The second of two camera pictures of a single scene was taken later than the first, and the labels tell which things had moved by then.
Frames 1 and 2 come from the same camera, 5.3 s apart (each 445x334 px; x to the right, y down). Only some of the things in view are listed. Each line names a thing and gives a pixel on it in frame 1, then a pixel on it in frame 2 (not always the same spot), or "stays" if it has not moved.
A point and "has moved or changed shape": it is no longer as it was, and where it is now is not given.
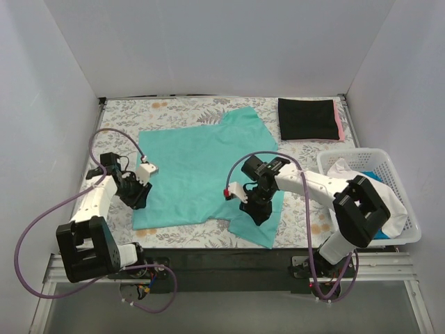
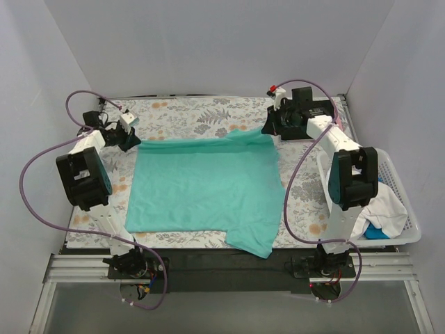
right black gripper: (256, 210) to (272, 120)
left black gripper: (137, 196) to (128, 141)
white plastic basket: (379, 161) stays
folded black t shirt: (307, 119) stays
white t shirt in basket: (398, 211) stays
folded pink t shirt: (340, 129) stays
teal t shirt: (193, 164) has moved or changed shape
